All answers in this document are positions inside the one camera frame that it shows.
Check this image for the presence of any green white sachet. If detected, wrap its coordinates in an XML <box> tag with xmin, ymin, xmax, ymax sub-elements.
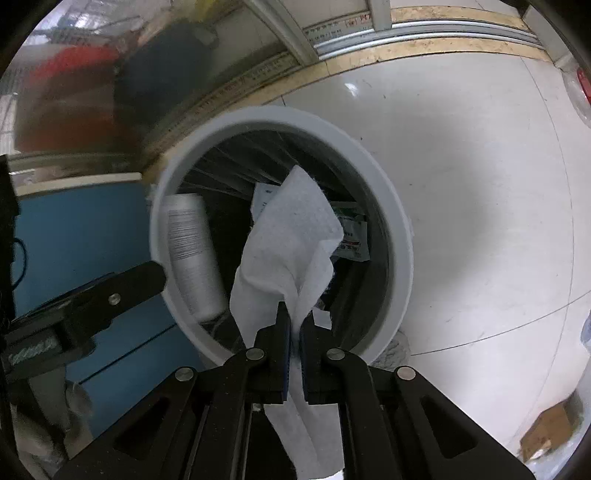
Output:
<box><xmin>335</xmin><ymin>203</ymin><xmax>370</xmax><ymax>261</ymax></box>

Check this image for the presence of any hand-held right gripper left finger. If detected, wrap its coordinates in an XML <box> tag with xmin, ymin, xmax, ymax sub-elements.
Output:
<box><xmin>53</xmin><ymin>302</ymin><xmax>293</xmax><ymax>480</ymax></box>

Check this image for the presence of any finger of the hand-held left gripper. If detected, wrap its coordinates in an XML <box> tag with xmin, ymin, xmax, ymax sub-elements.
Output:
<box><xmin>28</xmin><ymin>272</ymin><xmax>118</xmax><ymax>319</ymax></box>
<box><xmin>59</xmin><ymin>261</ymin><xmax>167</xmax><ymax>334</ymax></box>

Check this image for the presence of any red crate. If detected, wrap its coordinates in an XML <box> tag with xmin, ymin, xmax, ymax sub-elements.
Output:
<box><xmin>18</xmin><ymin>46</ymin><xmax>125</xmax><ymax>148</ymax></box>

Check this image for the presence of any small cardboard box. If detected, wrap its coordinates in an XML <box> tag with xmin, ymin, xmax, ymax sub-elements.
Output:
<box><xmin>519</xmin><ymin>401</ymin><xmax>575</xmax><ymax>462</ymax></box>

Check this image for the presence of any grey trash bin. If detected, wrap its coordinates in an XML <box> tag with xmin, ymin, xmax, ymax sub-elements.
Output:
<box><xmin>148</xmin><ymin>106</ymin><xmax>414</xmax><ymax>365</ymax></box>

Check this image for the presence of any clear plastic bag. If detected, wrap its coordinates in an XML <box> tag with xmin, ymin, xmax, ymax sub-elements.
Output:
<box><xmin>561</xmin><ymin>65</ymin><xmax>591</xmax><ymax>130</ymax></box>

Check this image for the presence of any pink white long box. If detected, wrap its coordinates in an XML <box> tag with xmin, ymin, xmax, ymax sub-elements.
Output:
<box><xmin>164</xmin><ymin>193</ymin><xmax>227</xmax><ymax>324</ymax></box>

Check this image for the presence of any white tissue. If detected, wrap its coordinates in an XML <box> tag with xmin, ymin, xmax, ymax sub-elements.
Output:
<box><xmin>229</xmin><ymin>165</ymin><xmax>345</xmax><ymax>480</ymax></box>

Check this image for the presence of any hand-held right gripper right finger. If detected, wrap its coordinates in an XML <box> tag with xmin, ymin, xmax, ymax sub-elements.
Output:
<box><xmin>298</xmin><ymin>309</ymin><xmax>532</xmax><ymax>480</ymax></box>

